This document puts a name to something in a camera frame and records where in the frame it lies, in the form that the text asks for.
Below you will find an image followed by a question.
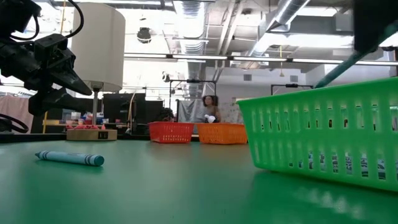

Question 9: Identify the green plastic basket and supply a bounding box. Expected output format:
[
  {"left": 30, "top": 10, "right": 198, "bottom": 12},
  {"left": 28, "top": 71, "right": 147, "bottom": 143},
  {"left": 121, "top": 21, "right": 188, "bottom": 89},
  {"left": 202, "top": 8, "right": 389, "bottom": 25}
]
[{"left": 236, "top": 77, "right": 398, "bottom": 192}]

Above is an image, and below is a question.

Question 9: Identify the yellow hanging cord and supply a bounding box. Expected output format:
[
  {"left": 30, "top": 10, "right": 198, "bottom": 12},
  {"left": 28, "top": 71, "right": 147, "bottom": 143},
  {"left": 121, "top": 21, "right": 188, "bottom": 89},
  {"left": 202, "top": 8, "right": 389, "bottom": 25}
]
[{"left": 279, "top": 45, "right": 285, "bottom": 78}]

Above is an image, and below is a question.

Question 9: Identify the grey hanging cloth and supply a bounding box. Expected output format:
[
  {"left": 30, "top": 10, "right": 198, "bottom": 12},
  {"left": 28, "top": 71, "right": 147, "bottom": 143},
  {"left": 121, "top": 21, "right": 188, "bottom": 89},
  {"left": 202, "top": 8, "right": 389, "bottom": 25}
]
[{"left": 177, "top": 98, "right": 206, "bottom": 124}]

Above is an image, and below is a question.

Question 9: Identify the pink cloth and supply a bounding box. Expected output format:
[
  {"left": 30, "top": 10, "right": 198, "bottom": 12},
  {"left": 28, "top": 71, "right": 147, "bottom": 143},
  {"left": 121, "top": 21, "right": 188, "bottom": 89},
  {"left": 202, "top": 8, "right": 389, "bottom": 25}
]
[{"left": 0, "top": 95, "right": 35, "bottom": 134}]

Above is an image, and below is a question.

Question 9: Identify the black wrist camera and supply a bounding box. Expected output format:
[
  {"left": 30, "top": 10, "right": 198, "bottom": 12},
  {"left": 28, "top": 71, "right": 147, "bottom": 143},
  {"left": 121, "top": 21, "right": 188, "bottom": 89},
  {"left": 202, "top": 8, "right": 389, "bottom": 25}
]
[{"left": 33, "top": 33, "right": 76, "bottom": 68}]

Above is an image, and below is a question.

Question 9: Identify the black metal frame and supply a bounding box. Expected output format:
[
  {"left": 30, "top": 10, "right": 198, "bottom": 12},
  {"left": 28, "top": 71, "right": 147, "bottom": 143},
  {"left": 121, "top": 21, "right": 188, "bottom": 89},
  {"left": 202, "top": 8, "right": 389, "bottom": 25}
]
[
  {"left": 169, "top": 78, "right": 218, "bottom": 113},
  {"left": 270, "top": 83, "right": 315, "bottom": 96}
]

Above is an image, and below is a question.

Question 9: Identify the white patterned cloth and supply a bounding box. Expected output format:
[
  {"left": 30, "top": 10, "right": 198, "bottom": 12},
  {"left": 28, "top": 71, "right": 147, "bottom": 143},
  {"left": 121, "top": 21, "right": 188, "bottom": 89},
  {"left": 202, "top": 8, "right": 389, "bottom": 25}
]
[{"left": 217, "top": 101, "right": 245, "bottom": 124}]

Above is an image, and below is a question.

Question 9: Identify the white shade table lamp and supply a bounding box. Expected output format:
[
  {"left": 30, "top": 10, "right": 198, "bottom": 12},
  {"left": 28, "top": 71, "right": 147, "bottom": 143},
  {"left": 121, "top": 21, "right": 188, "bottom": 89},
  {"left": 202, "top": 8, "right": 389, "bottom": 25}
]
[{"left": 66, "top": 2, "right": 127, "bottom": 142}]

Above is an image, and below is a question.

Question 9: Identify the pink plastic basket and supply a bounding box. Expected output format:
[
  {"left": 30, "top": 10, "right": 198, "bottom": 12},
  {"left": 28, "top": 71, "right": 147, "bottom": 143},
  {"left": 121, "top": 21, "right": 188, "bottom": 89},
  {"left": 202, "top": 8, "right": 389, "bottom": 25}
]
[{"left": 147, "top": 121, "right": 195, "bottom": 144}]

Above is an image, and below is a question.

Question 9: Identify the orange plastic basket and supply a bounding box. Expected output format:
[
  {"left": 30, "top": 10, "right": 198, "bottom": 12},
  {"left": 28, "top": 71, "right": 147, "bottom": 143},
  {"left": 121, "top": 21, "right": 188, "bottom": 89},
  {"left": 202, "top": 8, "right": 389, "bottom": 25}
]
[{"left": 196, "top": 123, "right": 249, "bottom": 146}]

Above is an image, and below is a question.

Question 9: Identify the round ceiling camera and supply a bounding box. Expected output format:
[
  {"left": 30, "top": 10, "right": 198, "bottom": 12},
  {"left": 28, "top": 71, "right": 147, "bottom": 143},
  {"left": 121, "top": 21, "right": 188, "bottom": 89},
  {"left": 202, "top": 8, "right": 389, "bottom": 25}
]
[{"left": 136, "top": 27, "right": 152, "bottom": 44}]

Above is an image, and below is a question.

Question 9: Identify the person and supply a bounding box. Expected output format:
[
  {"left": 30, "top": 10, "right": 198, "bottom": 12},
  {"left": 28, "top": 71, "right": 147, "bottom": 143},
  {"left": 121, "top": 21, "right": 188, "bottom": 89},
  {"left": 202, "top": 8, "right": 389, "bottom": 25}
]
[{"left": 201, "top": 95, "right": 222, "bottom": 124}]

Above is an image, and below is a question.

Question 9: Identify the ceiling light strip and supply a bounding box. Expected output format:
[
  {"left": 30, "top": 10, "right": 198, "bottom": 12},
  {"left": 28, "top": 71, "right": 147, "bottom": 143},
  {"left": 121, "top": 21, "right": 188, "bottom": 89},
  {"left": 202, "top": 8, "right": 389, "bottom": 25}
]
[
  {"left": 123, "top": 53, "right": 229, "bottom": 61},
  {"left": 231, "top": 55, "right": 398, "bottom": 67}
]

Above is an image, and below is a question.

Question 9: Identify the black looped cable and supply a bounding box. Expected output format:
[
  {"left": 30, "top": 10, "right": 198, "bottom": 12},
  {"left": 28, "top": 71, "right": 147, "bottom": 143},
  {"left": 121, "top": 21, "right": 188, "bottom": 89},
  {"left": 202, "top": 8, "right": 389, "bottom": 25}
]
[{"left": 0, "top": 113, "right": 29, "bottom": 134}]

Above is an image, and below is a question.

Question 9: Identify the silver ceiling duct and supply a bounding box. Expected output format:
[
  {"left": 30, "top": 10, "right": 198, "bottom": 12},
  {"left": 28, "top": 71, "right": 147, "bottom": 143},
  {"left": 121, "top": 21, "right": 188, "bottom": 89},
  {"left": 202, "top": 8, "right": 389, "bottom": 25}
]
[
  {"left": 248, "top": 0, "right": 312, "bottom": 57},
  {"left": 172, "top": 0, "right": 213, "bottom": 54}
]

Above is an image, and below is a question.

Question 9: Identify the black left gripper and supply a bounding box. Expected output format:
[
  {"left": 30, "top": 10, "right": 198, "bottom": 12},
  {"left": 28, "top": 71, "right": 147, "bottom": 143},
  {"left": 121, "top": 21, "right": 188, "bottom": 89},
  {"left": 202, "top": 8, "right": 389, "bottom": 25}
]
[{"left": 24, "top": 60, "right": 97, "bottom": 117}]

